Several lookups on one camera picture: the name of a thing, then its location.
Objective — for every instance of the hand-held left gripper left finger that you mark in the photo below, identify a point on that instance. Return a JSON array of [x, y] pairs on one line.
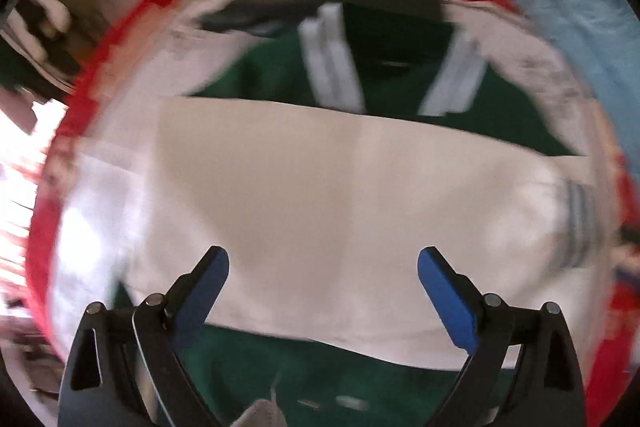
[[200, 302]]

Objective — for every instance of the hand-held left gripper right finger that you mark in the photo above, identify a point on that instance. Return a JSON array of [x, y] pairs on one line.
[[447, 302]]

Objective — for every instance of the green and white jacket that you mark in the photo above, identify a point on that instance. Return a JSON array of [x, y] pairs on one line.
[[325, 207]]

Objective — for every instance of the red floral blanket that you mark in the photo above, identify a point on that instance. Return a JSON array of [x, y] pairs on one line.
[[75, 117]]

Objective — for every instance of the white bed sheet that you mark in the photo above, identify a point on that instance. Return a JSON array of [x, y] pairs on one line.
[[125, 72]]

